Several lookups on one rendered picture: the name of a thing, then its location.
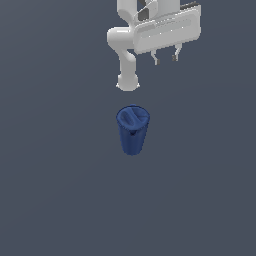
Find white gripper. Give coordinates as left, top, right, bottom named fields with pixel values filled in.
left=133, top=4, right=202, bottom=66

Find blue lidded container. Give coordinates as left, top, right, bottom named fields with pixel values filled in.
left=115, top=104, right=151, bottom=157

